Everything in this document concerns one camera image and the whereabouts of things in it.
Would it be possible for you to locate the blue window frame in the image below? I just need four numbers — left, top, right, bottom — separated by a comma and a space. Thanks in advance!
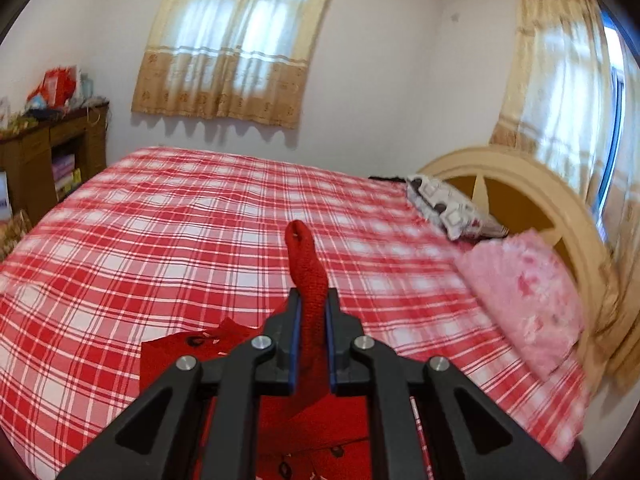
597, 25, 627, 221

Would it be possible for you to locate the brown wooden cabinet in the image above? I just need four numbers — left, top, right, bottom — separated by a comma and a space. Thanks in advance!
0, 101, 110, 226

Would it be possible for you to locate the pink floral pillow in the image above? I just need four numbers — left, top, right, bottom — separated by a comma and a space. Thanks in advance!
454, 229, 586, 383

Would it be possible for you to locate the red plaid bed sheet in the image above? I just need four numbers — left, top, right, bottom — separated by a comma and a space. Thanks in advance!
0, 146, 601, 476

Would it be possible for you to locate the red bag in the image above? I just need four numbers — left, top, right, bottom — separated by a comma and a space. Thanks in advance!
27, 66, 81, 108

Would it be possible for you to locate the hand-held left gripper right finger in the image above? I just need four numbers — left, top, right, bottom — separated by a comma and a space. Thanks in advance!
325, 289, 586, 480

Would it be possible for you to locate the white brown patterned pillow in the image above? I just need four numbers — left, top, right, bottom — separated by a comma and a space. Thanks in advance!
406, 174, 510, 242

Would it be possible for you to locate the short beige floral curtain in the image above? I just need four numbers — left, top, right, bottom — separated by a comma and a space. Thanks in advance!
131, 0, 342, 130

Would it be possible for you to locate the long beige floral curtain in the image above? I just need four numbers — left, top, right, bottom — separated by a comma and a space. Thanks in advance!
489, 0, 640, 396

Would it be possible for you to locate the cream wooden headboard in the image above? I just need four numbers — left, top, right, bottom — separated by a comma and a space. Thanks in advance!
417, 146, 621, 391

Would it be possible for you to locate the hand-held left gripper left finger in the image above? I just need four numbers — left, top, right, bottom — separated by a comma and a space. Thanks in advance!
55, 287, 301, 480

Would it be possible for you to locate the floral patterned bag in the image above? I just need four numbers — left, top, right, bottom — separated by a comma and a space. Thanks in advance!
0, 210, 32, 261

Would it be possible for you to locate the purple box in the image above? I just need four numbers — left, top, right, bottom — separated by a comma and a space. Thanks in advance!
52, 154, 76, 181

